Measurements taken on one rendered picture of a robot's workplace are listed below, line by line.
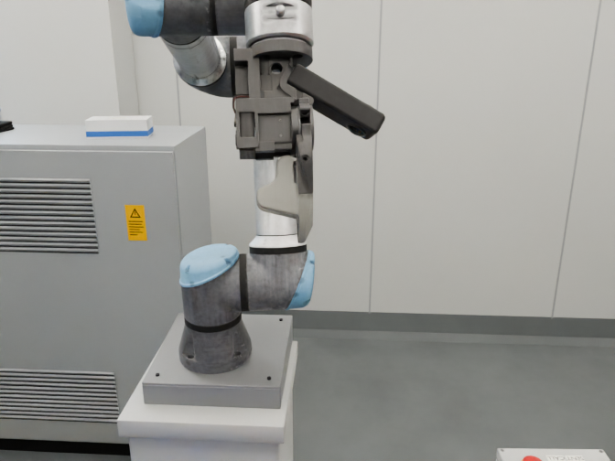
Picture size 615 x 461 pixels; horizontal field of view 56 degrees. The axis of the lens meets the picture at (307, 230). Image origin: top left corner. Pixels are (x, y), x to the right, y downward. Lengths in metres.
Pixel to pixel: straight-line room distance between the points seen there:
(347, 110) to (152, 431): 0.77
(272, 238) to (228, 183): 2.42
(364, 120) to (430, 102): 2.77
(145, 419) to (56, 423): 1.77
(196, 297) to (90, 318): 1.48
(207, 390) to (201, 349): 0.08
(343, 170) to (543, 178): 1.16
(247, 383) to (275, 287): 0.19
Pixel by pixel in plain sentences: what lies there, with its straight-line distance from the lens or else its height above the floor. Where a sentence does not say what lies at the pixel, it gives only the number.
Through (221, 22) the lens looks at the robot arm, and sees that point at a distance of 0.76.
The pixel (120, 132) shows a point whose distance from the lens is 2.44.
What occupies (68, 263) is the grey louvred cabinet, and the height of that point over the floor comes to 0.97.
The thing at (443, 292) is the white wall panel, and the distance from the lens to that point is 3.74.
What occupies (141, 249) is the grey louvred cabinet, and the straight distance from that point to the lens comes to 2.36.
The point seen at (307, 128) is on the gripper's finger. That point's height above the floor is 1.75.
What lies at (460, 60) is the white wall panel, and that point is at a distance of 3.41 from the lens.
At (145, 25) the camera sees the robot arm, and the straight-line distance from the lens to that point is 0.78.
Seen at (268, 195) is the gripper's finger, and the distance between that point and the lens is 0.60.
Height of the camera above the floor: 1.84
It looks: 19 degrees down
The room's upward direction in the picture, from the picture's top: straight up
